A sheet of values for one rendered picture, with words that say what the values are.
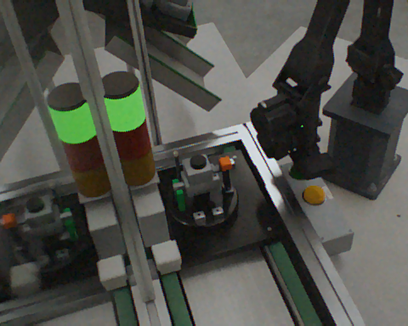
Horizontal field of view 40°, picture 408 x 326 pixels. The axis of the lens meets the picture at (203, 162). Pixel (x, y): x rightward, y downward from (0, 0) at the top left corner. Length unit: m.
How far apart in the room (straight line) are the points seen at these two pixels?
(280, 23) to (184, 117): 2.01
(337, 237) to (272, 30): 2.37
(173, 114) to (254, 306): 0.62
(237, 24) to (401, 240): 2.37
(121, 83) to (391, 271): 0.71
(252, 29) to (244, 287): 2.44
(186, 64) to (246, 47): 1.88
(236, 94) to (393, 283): 0.65
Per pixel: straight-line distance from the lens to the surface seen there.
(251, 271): 1.07
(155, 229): 0.77
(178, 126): 1.43
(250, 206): 1.09
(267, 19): 3.43
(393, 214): 1.26
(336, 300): 1.00
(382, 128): 1.14
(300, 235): 1.07
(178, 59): 1.32
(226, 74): 1.58
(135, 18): 1.08
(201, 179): 1.01
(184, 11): 1.17
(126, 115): 0.67
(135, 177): 0.74
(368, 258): 1.18
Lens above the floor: 1.82
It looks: 46 degrees down
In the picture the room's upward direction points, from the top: 6 degrees counter-clockwise
